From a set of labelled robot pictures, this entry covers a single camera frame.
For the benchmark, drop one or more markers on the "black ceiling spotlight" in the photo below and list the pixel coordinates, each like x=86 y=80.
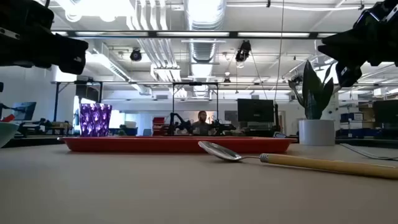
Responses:
x=136 y=55
x=243 y=51

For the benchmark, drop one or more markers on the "black background robot arm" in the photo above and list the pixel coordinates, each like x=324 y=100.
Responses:
x=180 y=124
x=222 y=127

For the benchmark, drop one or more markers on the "green round plate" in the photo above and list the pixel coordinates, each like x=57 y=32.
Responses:
x=6 y=133

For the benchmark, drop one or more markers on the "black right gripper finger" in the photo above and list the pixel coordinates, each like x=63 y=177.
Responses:
x=349 y=74
x=339 y=46

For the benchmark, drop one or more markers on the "black monitor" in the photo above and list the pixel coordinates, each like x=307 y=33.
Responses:
x=387 y=111
x=255 y=110

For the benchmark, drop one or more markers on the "small tilted screen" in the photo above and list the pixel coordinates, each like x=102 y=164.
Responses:
x=25 y=110

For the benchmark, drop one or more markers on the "silver ventilation duct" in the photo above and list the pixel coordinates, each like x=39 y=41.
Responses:
x=203 y=12

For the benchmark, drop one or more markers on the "beige table mat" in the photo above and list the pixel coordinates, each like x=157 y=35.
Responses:
x=155 y=193

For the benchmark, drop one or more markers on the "black overhead beam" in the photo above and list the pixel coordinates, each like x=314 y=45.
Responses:
x=233 y=34

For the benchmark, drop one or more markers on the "green snake plant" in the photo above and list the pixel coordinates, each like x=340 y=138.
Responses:
x=312 y=93

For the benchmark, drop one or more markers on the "red storage bins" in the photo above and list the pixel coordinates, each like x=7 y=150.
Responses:
x=158 y=126

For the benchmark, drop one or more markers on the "red background object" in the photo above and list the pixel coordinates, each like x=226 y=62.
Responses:
x=7 y=118

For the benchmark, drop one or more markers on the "blue storage boxes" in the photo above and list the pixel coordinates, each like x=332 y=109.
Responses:
x=351 y=124

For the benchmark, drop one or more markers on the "purple patterned cup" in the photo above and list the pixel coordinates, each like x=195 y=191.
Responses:
x=94 y=119

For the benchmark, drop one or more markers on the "red plastic tray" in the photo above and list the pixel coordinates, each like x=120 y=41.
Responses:
x=155 y=144

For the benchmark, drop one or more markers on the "black background rig frame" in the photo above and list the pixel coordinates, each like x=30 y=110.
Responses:
x=195 y=83
x=77 y=82

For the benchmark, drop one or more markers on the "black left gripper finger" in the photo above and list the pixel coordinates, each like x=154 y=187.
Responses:
x=73 y=53

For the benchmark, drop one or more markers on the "person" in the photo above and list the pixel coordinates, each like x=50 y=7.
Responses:
x=202 y=126

